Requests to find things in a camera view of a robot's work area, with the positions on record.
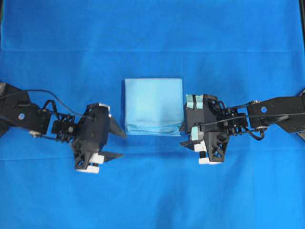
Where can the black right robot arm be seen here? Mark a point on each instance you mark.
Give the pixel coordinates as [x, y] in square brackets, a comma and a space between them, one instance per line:
[255, 117]

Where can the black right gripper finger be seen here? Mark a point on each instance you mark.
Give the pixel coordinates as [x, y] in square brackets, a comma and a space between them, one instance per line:
[189, 144]

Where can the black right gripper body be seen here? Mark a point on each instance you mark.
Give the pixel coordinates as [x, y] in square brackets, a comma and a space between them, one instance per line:
[200, 124]

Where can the light blue towel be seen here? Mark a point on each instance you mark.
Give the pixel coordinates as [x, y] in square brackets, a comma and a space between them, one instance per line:
[153, 106]

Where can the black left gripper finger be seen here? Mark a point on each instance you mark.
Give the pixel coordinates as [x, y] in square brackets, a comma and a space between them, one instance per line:
[107, 156]
[115, 129]

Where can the blue table cloth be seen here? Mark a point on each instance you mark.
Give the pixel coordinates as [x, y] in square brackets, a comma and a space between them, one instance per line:
[83, 50]

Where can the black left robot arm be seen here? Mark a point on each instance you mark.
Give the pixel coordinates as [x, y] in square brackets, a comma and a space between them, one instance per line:
[17, 110]

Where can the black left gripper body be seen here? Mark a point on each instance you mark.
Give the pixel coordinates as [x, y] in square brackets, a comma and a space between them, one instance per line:
[91, 136]

